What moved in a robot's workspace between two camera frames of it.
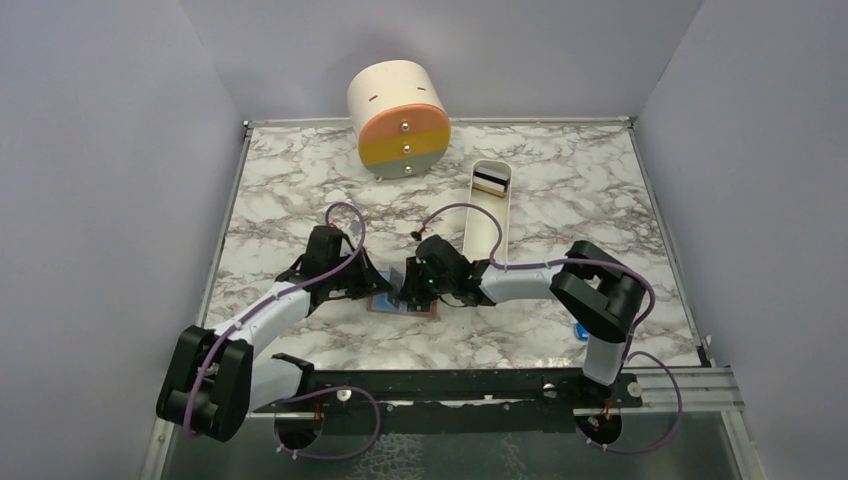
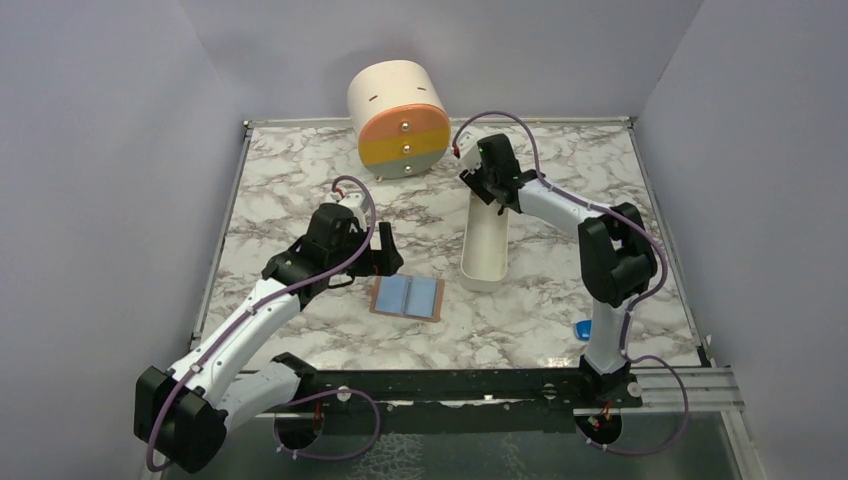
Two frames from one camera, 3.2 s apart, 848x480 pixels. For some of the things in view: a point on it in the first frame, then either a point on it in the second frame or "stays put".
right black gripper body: x=442 y=283 → x=489 y=178
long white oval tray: x=480 y=228 stays put
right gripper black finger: x=418 y=289 → x=478 y=182
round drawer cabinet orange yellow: x=400 y=115 stays put
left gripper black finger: x=373 y=282 → x=387 y=260
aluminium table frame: x=461 y=300 stays put
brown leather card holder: x=380 y=302 stays put
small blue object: x=580 y=333 stays put
